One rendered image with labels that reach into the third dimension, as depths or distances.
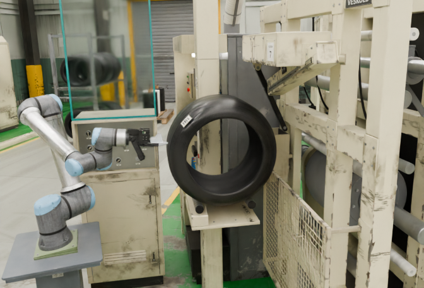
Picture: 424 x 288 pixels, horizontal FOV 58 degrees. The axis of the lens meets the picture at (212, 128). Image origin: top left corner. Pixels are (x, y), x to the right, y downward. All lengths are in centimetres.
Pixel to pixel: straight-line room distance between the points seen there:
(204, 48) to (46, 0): 1152
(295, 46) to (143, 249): 185
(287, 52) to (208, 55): 67
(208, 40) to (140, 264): 167
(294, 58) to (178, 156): 73
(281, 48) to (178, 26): 1003
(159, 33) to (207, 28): 960
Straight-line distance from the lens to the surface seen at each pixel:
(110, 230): 283
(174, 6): 1170
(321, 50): 164
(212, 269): 264
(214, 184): 226
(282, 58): 167
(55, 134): 213
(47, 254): 240
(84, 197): 243
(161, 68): 1182
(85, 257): 233
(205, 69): 222
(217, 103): 189
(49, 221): 236
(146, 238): 286
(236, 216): 216
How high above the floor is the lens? 174
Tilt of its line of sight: 13 degrees down
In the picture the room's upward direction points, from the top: 1 degrees counter-clockwise
